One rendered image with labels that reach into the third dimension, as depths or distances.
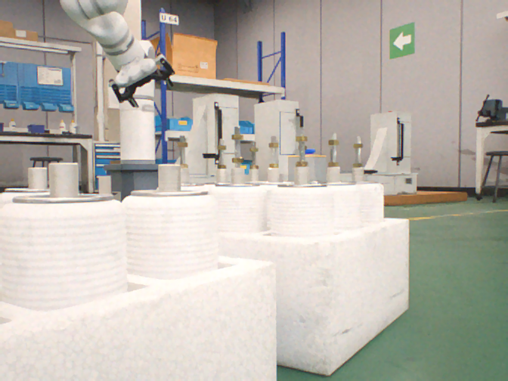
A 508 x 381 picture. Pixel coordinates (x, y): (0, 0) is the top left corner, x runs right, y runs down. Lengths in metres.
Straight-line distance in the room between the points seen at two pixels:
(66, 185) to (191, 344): 0.16
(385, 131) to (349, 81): 3.18
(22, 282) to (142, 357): 0.10
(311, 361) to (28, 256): 0.44
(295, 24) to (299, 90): 1.10
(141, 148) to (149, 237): 0.89
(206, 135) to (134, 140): 2.03
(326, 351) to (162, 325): 0.34
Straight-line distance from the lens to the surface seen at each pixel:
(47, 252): 0.38
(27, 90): 6.89
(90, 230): 0.38
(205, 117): 3.36
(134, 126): 1.35
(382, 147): 4.50
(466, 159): 6.40
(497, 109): 5.41
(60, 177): 0.41
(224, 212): 0.77
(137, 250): 0.47
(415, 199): 4.46
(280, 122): 3.59
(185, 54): 6.29
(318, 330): 0.69
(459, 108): 6.49
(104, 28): 1.06
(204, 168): 3.34
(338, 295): 0.70
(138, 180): 1.32
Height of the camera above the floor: 0.27
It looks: 3 degrees down
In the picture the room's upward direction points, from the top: 1 degrees counter-clockwise
